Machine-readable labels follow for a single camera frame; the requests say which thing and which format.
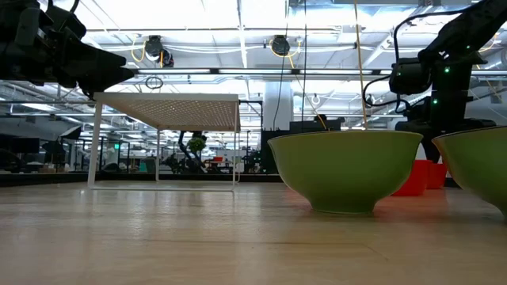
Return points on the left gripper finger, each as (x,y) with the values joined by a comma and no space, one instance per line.
(103,79)
(99,57)

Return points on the green ceramic bowl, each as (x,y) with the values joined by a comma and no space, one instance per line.
(479,166)
(344,170)

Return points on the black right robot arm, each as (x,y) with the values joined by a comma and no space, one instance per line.
(451,91)

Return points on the white perforated metal shelf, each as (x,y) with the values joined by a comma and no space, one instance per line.
(174,111)

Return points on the round green leafy plant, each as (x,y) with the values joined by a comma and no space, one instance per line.
(196,145)

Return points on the white building column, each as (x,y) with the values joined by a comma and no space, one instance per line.
(277,107)

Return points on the black aluminium table frame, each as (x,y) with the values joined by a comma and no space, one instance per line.
(39,179)

